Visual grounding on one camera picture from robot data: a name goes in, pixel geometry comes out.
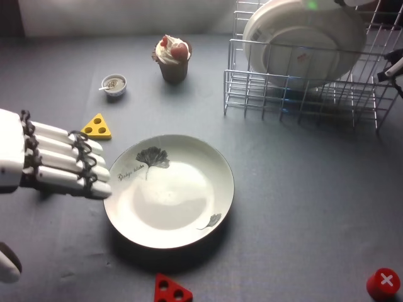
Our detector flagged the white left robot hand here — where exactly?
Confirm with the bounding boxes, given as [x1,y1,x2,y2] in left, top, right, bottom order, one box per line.
[0,108,113,283]

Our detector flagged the white plate two leaf prints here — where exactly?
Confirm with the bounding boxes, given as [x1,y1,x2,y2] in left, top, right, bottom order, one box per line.
[103,134,236,250]

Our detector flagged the white plate single leaf print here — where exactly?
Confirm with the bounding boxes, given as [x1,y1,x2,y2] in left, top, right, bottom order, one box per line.
[241,0,368,91]

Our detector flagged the yellow triangle block with holes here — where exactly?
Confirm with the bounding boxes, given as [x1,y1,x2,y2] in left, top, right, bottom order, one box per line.
[80,113,113,140]

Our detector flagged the small white ceramic cup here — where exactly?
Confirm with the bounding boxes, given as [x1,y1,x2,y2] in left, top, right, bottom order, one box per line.
[102,74,127,97]

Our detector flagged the cupcake with cream and strawberry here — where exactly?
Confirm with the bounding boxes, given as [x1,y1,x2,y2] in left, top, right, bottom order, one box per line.
[151,34,193,84]

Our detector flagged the red triangle block with holes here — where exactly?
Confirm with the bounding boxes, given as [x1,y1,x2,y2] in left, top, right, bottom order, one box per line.
[154,272,193,302]

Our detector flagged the red cylinder block white cross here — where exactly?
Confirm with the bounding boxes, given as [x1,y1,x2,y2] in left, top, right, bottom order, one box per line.
[366,267,401,298]

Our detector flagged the chrome wire dish rack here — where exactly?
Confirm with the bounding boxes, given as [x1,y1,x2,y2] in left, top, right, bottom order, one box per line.
[222,0,403,133]

